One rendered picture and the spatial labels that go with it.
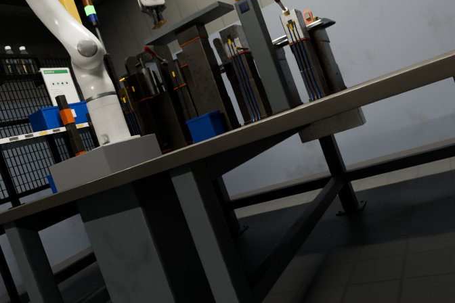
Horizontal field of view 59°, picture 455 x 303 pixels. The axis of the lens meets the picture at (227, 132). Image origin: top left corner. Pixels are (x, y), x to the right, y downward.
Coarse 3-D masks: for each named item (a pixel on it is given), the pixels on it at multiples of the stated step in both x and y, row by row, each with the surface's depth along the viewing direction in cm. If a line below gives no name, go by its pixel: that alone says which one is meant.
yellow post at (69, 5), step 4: (60, 0) 290; (64, 0) 289; (68, 0) 293; (72, 0) 296; (64, 4) 289; (68, 4) 292; (72, 4) 295; (68, 8) 290; (72, 8) 294; (76, 8) 297; (68, 12) 289; (72, 12) 293; (76, 12) 296; (72, 16) 291; (76, 16) 294; (80, 20) 297
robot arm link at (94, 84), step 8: (72, 64) 157; (80, 72) 158; (88, 72) 158; (96, 72) 160; (104, 72) 162; (80, 80) 158; (88, 80) 156; (96, 80) 152; (104, 80) 153; (88, 88) 151; (96, 88) 151; (104, 88) 152; (112, 88) 155; (88, 96) 151; (96, 96) 150
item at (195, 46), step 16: (176, 32) 161; (192, 32) 158; (192, 48) 160; (208, 48) 161; (192, 64) 161; (208, 64) 158; (208, 80) 159; (208, 96) 160; (224, 96) 161; (208, 112) 161; (224, 112) 158
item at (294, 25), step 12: (300, 12) 162; (288, 24) 158; (300, 24) 156; (288, 36) 158; (300, 36) 157; (300, 48) 158; (300, 60) 159; (312, 60) 157; (300, 72) 160; (312, 72) 157; (312, 84) 158; (324, 84) 161; (312, 96) 157; (324, 96) 156
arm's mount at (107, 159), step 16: (112, 144) 140; (128, 144) 147; (144, 144) 154; (80, 160) 142; (96, 160) 138; (112, 160) 138; (128, 160) 144; (144, 160) 152; (64, 176) 147; (80, 176) 143; (96, 176) 139
